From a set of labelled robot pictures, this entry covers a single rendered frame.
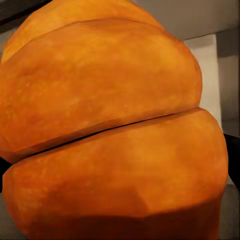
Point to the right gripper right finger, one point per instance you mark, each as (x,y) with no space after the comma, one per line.
(233,149)

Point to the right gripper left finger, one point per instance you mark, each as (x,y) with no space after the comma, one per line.
(4,166)

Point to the cabinet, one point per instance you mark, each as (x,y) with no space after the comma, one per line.
(211,31)

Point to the pumpkin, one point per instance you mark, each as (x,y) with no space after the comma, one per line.
(100,119)

